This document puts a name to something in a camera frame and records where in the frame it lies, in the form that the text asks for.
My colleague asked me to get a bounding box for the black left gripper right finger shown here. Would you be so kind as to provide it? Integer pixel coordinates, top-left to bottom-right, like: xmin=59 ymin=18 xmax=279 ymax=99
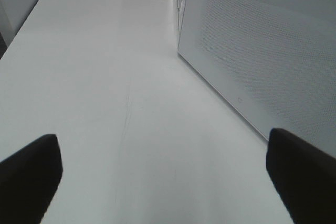
xmin=266 ymin=128 xmax=335 ymax=223

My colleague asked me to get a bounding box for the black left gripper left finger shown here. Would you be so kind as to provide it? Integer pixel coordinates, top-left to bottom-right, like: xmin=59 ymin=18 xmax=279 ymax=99
xmin=1 ymin=134 xmax=63 ymax=223

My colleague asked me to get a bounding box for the white microwave door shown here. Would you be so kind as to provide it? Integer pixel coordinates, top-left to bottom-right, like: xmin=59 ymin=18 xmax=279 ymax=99
xmin=177 ymin=0 xmax=336 ymax=154

